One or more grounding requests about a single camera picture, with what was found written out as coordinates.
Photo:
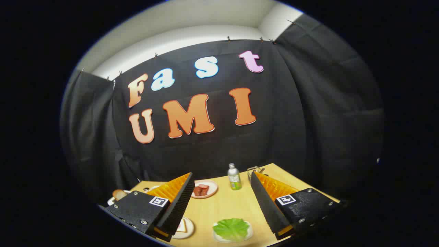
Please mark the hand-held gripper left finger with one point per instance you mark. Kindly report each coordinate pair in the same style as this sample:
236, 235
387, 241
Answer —
178, 206

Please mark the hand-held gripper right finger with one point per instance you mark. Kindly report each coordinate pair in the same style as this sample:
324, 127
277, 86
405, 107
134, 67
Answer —
265, 206

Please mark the green lettuce leaf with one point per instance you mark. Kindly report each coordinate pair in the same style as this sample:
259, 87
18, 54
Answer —
231, 228

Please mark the toasted bread slice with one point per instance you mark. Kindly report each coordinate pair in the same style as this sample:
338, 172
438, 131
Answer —
119, 194

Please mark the bread slice with ham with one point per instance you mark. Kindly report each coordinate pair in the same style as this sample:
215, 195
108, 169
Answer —
181, 227

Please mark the round white plate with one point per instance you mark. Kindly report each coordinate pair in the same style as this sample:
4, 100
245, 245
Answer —
189, 228

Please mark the red meat slices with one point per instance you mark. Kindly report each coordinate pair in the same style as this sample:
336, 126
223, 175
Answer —
200, 190

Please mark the white divided bean tray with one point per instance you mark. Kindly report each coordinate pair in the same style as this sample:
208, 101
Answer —
154, 188

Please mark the small white rectangular plate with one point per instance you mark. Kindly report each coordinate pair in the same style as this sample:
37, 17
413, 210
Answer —
249, 235

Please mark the pink plate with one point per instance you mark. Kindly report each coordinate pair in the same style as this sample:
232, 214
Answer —
212, 187

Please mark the green label bottle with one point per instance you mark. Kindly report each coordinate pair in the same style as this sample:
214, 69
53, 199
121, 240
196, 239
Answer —
234, 178

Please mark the white toaster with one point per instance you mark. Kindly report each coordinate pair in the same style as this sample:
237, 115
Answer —
111, 201

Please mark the black backdrop cloth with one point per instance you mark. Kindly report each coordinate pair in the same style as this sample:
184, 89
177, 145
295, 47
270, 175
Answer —
274, 137

